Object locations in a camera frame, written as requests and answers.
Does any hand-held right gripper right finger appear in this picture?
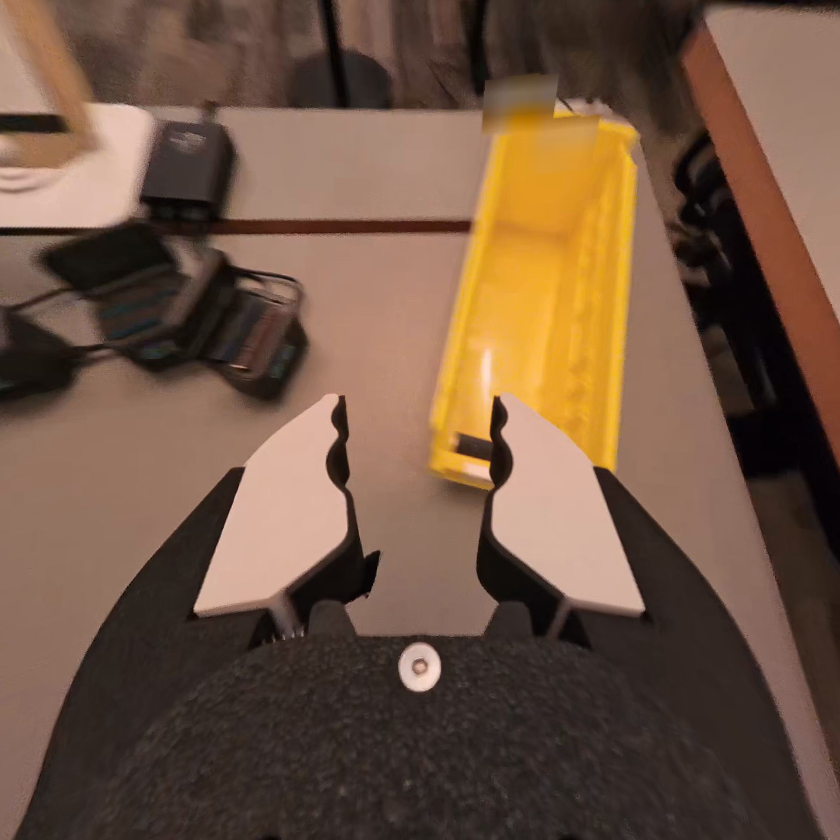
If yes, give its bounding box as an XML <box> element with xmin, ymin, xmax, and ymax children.
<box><xmin>476</xmin><ymin>394</ymin><xmax>648</xmax><ymax>634</ymax></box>

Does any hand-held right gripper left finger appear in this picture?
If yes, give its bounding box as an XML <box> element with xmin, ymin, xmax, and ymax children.
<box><xmin>193</xmin><ymin>394</ymin><xmax>382</xmax><ymax>631</ymax></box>

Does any black camera battery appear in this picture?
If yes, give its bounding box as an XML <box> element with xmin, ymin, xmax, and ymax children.
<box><xmin>453</xmin><ymin>431</ymin><xmax>497</xmax><ymax>467</ymax></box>

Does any yellow plastic bin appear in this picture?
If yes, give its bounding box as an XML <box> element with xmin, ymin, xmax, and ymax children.
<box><xmin>430</xmin><ymin>77</ymin><xmax>641</xmax><ymax>489</ymax></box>

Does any black battery charging case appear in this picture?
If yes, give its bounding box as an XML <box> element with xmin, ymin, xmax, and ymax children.
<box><xmin>40</xmin><ymin>221</ymin><xmax>231</xmax><ymax>371</ymax></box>
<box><xmin>197</xmin><ymin>269</ymin><xmax>311</xmax><ymax>401</ymax></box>
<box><xmin>0</xmin><ymin>309</ymin><xmax>77</xmax><ymax>401</ymax></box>

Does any black multi-port power hub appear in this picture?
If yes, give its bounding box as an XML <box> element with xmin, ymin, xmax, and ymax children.
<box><xmin>138</xmin><ymin>116</ymin><xmax>237</xmax><ymax>235</ymax></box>

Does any white stand base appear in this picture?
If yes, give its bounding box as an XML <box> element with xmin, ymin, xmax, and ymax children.
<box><xmin>0</xmin><ymin>103</ymin><xmax>158</xmax><ymax>235</ymax></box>

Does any black pole stand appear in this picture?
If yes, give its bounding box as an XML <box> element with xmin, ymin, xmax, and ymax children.
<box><xmin>287</xmin><ymin>0</ymin><xmax>395</xmax><ymax>111</ymax></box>

